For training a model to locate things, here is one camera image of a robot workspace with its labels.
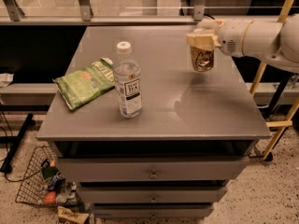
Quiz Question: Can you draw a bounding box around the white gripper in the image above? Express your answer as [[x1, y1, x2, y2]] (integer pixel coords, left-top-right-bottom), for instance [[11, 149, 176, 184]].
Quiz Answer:
[[187, 20, 251, 58]]

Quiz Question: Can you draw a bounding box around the orange soda can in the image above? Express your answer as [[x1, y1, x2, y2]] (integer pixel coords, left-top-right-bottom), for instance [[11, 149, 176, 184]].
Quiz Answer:
[[190, 47, 214, 72]]

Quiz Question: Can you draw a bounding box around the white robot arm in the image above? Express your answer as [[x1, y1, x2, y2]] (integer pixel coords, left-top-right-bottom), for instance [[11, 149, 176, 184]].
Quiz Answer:
[[186, 14, 299, 73]]

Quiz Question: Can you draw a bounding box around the blue can in basket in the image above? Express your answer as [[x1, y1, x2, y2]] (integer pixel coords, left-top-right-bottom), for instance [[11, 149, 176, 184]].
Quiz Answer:
[[47, 172, 64, 190]]

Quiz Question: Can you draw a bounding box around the clear tea bottle white cap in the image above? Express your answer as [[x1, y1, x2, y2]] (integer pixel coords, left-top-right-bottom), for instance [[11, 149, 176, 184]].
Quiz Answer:
[[112, 41, 142, 119]]

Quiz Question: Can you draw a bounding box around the grey drawer cabinet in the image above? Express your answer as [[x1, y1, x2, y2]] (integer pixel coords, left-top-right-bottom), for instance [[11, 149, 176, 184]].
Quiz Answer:
[[38, 26, 270, 207]]

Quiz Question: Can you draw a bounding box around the top grey drawer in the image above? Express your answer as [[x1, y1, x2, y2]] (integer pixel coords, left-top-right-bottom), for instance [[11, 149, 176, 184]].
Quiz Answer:
[[56, 156, 249, 182]]

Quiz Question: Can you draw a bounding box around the grey drawer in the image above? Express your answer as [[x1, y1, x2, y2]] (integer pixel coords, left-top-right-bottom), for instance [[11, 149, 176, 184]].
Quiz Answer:
[[92, 204, 214, 218], [56, 156, 249, 182], [78, 186, 227, 203]]

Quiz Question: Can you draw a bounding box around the green chip bag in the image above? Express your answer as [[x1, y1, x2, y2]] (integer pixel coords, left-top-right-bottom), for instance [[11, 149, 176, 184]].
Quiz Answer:
[[54, 58, 114, 110]]

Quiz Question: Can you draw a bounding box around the metal window railing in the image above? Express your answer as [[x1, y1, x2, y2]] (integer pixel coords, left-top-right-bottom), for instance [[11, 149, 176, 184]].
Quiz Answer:
[[0, 0, 299, 26]]

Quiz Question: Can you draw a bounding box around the middle grey drawer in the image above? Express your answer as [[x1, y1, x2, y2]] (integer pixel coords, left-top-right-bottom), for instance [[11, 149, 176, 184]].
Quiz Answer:
[[78, 186, 227, 203]]

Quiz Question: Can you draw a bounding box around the bottom grey drawer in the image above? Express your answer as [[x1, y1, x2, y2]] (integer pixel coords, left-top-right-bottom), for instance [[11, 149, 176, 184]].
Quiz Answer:
[[92, 204, 214, 218]]

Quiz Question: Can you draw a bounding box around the orange fruit in basket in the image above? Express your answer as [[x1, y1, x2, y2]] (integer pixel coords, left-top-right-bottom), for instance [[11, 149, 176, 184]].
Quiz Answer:
[[44, 191, 57, 204]]

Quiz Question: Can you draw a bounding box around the yellow snack bag on floor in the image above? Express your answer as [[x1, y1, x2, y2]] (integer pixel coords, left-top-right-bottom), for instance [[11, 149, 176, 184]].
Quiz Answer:
[[57, 206, 89, 224]]

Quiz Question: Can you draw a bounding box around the black metal stand leg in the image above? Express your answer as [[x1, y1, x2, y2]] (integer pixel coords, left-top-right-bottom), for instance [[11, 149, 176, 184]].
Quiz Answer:
[[0, 114, 34, 174]]

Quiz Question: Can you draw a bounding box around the black cable on floor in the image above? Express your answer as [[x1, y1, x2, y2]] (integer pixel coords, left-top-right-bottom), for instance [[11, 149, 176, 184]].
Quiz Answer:
[[0, 109, 50, 183]]

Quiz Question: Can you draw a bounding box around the black wire basket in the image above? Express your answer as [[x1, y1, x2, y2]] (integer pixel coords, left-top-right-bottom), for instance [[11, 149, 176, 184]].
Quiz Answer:
[[15, 147, 80, 207]]

